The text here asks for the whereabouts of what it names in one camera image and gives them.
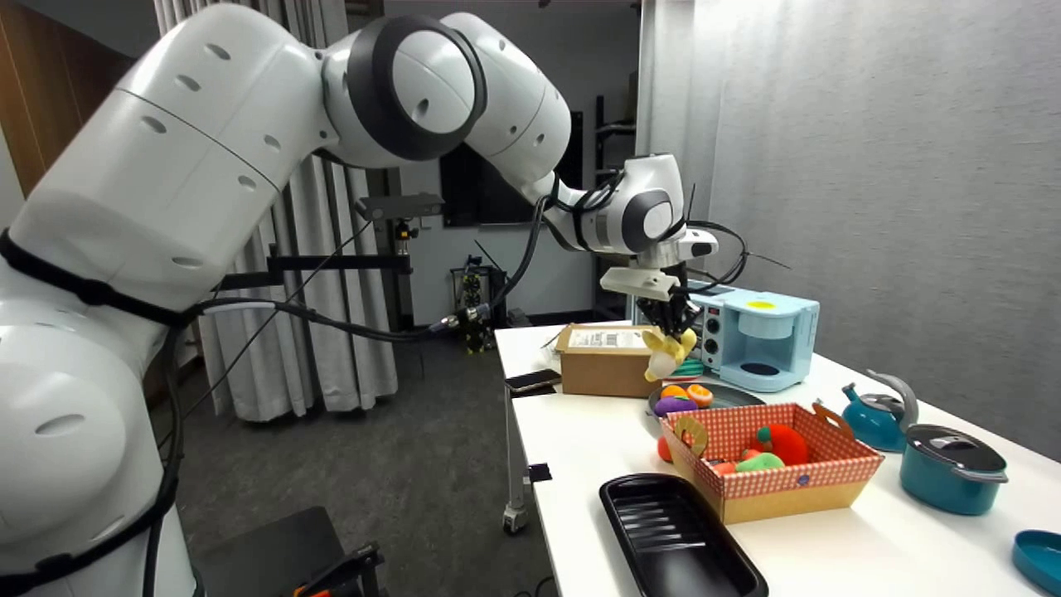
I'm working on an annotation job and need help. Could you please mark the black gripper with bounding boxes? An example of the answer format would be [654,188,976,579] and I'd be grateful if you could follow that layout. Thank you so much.
[649,293,703,355]

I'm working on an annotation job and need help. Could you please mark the yellow banana plush toy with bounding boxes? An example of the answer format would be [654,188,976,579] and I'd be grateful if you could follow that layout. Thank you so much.
[642,327,703,385]

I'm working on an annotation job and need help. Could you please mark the green pear plush toy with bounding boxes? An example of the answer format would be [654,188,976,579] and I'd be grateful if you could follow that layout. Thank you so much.
[732,448,789,477]

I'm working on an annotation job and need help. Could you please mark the orange checkered cardboard box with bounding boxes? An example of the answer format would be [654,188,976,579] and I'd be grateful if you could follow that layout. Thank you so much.
[664,400,890,526]

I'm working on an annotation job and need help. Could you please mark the cardboard box with label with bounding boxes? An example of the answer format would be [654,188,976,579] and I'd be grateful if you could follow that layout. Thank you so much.
[549,321,667,400]

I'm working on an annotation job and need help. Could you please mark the grey oval plate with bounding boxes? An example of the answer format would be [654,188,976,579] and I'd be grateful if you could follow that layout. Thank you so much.
[642,376,768,426]

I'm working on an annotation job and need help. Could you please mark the red strawberry plush toy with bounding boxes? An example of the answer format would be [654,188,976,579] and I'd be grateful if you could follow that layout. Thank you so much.
[752,422,816,467]

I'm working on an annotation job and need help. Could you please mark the blue toy coffee machine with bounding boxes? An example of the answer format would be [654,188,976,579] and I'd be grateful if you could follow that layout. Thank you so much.
[694,285,821,400]

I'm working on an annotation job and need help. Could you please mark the black equipment rack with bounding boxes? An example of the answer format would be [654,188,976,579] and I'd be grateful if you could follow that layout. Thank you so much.
[447,254,513,359]

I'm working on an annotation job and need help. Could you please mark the black ribbed tray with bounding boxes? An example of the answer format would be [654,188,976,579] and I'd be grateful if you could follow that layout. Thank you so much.
[597,472,772,597]

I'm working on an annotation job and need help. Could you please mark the white table leg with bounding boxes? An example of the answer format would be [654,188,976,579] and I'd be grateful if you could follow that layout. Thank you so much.
[499,391,536,541]

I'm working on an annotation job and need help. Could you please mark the teal toy kettle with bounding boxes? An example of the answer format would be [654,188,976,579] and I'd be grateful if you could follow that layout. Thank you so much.
[840,370,922,457]

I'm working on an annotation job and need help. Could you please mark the grey curtain backdrop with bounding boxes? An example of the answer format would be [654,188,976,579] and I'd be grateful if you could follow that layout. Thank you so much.
[632,0,1061,463]

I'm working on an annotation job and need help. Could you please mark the teal toy pot with lid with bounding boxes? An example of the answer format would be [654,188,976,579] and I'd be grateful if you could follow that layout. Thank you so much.
[894,422,1010,520]

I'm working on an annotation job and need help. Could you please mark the white curtain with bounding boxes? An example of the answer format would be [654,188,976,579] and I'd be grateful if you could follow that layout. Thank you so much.
[152,0,405,429]

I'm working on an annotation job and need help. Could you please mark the orange black bar clamp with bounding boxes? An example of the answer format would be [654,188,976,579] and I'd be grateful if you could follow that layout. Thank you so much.
[290,541,387,597]

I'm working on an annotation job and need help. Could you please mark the teal toy pan lid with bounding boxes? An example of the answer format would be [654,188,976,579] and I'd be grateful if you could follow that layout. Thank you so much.
[1009,528,1061,597]

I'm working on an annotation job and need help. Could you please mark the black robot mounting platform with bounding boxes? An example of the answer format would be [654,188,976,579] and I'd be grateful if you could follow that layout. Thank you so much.
[190,503,385,597]

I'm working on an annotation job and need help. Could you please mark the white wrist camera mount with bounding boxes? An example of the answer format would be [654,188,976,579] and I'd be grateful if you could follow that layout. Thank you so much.
[597,261,686,306]

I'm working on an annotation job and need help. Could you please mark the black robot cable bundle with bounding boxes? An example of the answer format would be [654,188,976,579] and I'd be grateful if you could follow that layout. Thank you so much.
[137,197,557,597]

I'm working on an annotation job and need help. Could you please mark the grey camera on black stand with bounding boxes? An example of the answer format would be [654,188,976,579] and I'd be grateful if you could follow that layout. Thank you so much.
[211,188,447,335]

